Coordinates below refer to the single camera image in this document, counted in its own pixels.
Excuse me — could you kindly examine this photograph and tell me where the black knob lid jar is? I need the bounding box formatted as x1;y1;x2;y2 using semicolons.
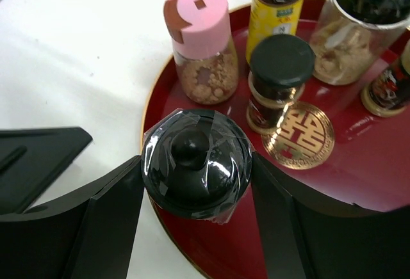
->
141;109;254;225

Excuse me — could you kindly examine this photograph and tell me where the pink-lid glass shaker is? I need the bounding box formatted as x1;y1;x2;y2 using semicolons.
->
163;0;239;105

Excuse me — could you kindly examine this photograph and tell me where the yellow-label gold-cap bottle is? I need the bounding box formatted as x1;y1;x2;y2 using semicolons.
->
245;0;304;62

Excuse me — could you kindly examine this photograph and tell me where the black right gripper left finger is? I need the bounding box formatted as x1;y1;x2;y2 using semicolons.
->
1;156;144;278

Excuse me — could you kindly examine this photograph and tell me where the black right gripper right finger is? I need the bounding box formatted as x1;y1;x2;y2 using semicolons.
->
251;153;409;278

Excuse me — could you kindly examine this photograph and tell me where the red round lacquer tray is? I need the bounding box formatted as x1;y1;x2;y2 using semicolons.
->
139;0;410;279

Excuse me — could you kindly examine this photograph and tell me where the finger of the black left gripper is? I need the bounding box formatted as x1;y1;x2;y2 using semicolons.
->
1;127;92;214

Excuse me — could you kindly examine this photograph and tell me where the round-top black lid glass jar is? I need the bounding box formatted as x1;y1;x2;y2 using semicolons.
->
309;0;409;86

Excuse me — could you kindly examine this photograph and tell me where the small dark-label spice bottle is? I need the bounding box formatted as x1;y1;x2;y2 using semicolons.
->
246;34;315;135

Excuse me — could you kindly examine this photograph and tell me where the small black-cap spice bottle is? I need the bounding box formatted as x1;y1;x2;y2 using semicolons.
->
361;41;409;118

